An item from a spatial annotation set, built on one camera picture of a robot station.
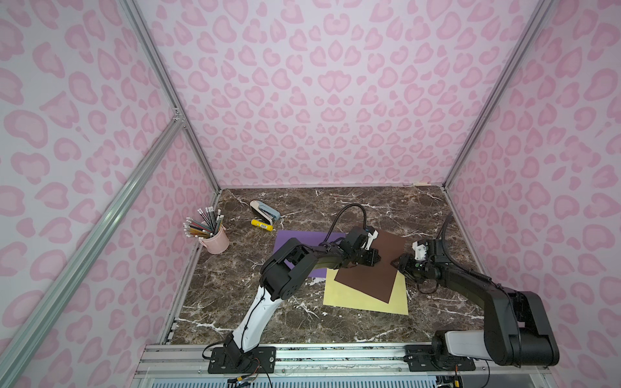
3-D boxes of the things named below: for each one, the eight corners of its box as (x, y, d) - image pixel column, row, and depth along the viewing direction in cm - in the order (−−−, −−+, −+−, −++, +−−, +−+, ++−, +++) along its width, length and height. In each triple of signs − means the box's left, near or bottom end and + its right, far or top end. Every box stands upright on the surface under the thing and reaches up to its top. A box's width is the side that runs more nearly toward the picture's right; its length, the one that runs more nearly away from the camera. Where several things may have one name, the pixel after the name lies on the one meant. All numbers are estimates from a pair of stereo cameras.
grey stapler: (249, 208, 114) (247, 204, 111) (257, 202, 117) (256, 197, 114) (272, 225, 108) (271, 220, 105) (281, 217, 110) (280, 213, 108)
